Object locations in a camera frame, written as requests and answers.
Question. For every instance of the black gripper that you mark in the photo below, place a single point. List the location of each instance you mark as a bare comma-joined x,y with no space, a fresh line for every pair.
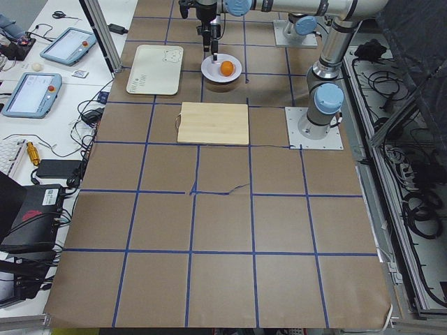
203,12

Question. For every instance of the white round plate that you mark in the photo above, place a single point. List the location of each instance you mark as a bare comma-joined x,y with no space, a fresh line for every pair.
211,70

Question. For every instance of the orange fruit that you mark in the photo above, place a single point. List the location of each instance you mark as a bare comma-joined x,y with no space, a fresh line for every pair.
227,68

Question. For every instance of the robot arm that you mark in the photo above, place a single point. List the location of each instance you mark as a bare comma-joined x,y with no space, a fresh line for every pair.
207,11
325,97

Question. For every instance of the cream bear tray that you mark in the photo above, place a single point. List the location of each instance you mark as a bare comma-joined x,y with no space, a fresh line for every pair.
155,70

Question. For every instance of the bamboo cutting board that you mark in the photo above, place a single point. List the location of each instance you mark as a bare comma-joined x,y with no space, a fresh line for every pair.
213,123

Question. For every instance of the black power adapter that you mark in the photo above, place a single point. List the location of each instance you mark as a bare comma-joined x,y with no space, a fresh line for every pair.
117,29

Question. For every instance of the teach pendant upper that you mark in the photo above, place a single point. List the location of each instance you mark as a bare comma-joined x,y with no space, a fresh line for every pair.
69,47

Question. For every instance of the teach pendant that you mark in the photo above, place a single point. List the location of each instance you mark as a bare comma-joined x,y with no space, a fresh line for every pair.
33,96
69,47

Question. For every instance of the black scissors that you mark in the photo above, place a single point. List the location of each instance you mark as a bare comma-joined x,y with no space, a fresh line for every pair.
58,14

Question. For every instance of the teach pendant lower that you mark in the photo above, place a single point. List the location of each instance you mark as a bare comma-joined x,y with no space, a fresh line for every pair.
33,96

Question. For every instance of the black power brick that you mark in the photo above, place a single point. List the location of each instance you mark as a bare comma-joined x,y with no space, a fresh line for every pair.
57,169

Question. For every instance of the gold cylinder tool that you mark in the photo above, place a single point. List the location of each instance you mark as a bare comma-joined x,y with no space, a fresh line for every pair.
33,154

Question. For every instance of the white keyboard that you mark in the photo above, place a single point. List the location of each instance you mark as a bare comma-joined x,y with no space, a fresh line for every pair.
12,151

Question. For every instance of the black computer box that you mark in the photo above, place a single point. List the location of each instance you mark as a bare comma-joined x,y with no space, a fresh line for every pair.
29,217

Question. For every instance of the aluminium frame post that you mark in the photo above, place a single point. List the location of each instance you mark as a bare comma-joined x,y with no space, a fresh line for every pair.
96,20

